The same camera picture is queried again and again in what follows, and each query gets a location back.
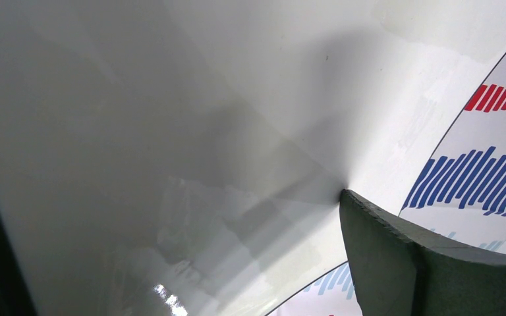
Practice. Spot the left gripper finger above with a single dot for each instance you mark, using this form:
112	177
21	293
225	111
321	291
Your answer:
400	268

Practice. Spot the patterned cloth napkin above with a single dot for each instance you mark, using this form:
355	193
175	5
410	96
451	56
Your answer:
460	194

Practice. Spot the white square plate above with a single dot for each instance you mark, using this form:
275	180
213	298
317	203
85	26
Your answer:
188	157

